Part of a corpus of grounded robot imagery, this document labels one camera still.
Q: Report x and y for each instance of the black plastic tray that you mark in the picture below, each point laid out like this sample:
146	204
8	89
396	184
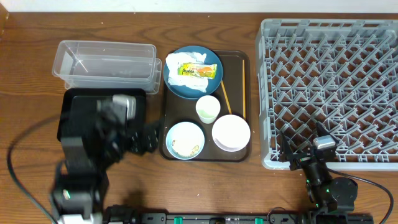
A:
80	104

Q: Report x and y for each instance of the white napkin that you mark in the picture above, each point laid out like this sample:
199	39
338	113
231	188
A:
173	61

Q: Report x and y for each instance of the rice leftovers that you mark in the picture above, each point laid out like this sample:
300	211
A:
184	147

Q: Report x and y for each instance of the grey plastic dishwasher rack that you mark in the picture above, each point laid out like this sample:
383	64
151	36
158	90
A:
341	73

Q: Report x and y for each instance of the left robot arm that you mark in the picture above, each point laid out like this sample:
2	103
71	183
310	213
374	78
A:
93	138

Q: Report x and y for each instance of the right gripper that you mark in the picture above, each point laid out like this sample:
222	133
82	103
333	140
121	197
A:
302	157

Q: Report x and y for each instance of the pink white bowl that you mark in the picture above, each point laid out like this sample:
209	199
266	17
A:
231	133

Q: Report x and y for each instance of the light blue bowl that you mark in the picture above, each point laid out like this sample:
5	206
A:
185	130

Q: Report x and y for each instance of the yellow green snack wrapper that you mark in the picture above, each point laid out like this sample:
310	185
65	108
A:
197	70

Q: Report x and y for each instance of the clear plastic bin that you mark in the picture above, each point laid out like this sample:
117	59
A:
98	64

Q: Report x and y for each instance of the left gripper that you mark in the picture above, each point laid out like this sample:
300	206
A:
150	142

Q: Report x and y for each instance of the dark brown serving tray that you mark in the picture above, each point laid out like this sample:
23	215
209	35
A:
177	109

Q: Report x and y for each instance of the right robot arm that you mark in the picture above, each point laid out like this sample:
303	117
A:
333	197

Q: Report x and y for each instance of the white paper cup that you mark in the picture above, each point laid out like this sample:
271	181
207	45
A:
207	108

